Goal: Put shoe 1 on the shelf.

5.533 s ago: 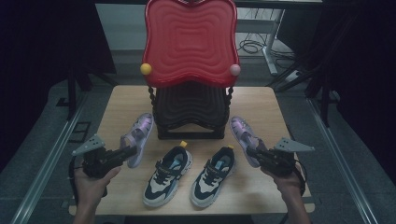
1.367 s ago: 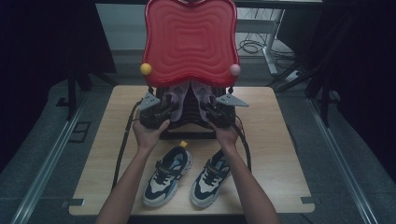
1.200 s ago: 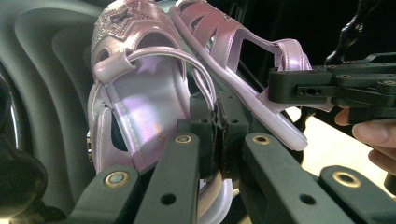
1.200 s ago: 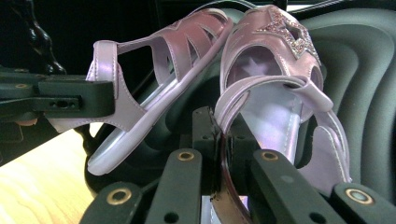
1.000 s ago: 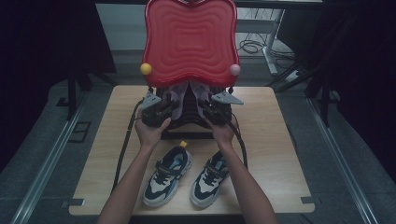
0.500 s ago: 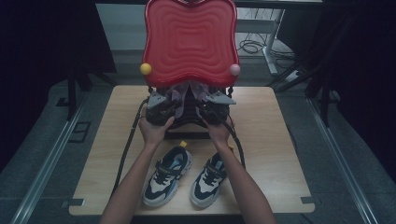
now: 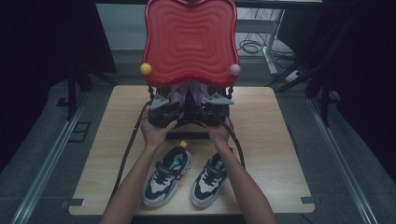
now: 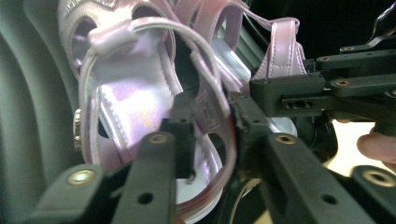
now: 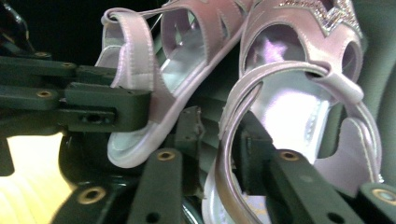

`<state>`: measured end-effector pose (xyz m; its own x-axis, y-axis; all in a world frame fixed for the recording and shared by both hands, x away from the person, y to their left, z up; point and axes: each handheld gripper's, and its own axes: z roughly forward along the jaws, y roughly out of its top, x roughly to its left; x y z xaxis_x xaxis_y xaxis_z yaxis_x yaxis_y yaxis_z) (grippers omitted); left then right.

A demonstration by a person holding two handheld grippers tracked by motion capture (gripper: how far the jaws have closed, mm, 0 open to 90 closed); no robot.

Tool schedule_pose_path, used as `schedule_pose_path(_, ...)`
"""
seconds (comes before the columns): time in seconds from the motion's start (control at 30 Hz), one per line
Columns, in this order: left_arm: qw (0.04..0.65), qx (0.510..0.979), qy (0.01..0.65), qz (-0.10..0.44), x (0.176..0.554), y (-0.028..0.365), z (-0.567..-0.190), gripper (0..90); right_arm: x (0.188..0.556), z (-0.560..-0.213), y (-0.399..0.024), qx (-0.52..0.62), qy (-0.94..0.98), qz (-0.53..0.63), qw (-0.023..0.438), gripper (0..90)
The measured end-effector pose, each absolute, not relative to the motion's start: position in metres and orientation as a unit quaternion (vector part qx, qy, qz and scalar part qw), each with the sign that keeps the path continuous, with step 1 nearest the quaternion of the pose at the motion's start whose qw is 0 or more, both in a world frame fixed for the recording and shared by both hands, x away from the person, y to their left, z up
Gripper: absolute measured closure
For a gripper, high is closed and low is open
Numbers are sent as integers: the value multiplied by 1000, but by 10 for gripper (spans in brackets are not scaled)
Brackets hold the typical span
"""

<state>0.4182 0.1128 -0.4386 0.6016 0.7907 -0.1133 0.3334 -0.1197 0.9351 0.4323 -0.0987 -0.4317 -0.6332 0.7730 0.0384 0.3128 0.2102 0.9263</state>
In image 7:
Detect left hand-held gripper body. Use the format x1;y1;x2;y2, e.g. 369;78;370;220
148;93;182;128

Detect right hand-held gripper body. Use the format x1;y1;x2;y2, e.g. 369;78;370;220
199;93;234;126

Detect purple translucent shoe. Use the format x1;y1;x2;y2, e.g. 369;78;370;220
167;81;191;105
190;81;211;105

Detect navy and white sneaker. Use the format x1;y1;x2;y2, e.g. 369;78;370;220
142;140;193;208
190;145;235;209

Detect red and black shoe rack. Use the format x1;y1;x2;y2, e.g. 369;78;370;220
139;0;241;141

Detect person's left hand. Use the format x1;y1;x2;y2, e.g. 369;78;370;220
140;105;178;149

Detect person's right hand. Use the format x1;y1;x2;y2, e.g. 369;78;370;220
200;119;234;147

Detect white power strip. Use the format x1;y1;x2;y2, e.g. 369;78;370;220
284;70;304;84

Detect black metal stand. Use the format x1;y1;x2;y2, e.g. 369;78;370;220
266;60;341;127
55;62;120;121

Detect black curtain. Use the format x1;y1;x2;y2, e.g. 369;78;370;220
276;0;396;185
0;0;118;171

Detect black floor cables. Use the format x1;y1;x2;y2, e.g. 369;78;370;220
237;31;297;62

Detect white desk frame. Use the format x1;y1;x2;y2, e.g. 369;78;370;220
236;8;286;76

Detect metal floor rail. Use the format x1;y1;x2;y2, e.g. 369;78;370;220
306;97;379;224
9;92;89;224

